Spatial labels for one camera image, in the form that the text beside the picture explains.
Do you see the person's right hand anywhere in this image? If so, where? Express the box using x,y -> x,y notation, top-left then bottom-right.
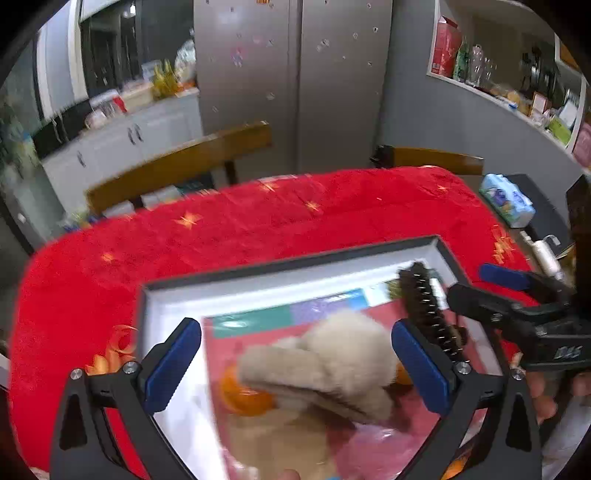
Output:
525,369 -> 591,425

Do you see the bread packet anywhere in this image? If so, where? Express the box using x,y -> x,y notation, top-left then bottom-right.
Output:
489,83 -> 522,104

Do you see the green bottle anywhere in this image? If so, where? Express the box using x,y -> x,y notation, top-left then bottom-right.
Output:
453,41 -> 471,83

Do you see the dark shallow box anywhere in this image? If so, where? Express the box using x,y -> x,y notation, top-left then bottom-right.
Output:
139,235 -> 505,480

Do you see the white food tub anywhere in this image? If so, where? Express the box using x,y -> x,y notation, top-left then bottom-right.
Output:
120,88 -> 153,112

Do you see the person's right forearm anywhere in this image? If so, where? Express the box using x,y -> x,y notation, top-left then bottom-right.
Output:
540,394 -> 591,480

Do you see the white kitchen cabinet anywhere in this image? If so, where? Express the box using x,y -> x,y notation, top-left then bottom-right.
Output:
41,90 -> 204,213

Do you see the blue tissue pack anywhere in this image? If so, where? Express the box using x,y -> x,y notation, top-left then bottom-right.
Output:
479,174 -> 536,228

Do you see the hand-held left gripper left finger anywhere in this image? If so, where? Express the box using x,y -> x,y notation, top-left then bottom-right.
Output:
48,318 -> 202,480

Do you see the white wall shelf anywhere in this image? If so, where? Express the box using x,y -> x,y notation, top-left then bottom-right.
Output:
427,0 -> 591,162

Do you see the wooden chair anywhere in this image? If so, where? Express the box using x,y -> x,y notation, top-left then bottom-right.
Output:
85,121 -> 273,215
369,144 -> 485,176

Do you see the kitchen window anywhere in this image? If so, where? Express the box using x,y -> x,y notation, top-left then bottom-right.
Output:
78,0 -> 195,100

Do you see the red printed blanket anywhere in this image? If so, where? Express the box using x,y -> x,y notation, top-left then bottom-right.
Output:
9,166 -> 541,480

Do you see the silver refrigerator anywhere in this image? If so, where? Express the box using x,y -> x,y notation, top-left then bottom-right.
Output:
193,0 -> 394,174

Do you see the red box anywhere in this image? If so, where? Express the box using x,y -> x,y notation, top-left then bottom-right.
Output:
429,16 -> 462,77

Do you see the green box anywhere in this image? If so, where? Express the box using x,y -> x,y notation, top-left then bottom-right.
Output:
547,115 -> 573,146

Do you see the clear glass bottle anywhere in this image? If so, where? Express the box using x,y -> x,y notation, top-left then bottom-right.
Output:
468,44 -> 497,88

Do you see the sliding glass door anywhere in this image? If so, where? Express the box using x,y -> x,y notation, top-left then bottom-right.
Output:
0,78 -> 51,250

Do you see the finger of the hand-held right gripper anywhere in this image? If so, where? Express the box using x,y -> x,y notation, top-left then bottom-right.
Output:
479,263 -> 577,309
446,283 -> 550,343

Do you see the white plastic bag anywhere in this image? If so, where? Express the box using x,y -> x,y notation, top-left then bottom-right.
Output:
175,39 -> 197,88

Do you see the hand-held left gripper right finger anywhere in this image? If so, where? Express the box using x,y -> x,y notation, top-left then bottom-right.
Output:
391,318 -> 544,480

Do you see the black hair brush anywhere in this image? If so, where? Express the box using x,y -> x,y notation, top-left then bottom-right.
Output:
397,261 -> 468,361

